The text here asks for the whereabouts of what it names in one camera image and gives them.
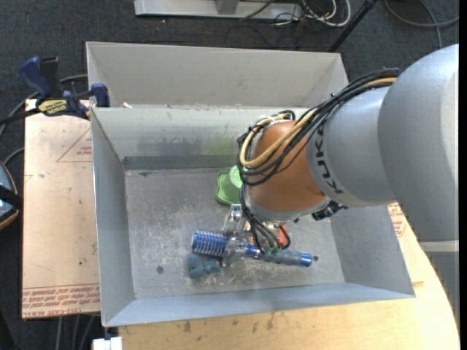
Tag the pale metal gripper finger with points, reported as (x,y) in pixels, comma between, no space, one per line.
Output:
(237,243)
(230,258)

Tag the blue hairbrush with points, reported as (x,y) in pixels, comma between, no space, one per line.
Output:
(209,244)

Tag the teal fuzzy toy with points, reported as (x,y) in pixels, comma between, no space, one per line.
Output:
(200,266)

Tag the green plastic cup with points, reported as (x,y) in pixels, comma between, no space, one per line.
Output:
(228,188)

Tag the grey metal bin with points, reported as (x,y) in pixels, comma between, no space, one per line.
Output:
(171,210)

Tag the brown cardboard board, red print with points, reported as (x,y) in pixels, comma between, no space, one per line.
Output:
(58,210)

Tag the black cylinder on white bracket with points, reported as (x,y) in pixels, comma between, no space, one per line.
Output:
(326,211)

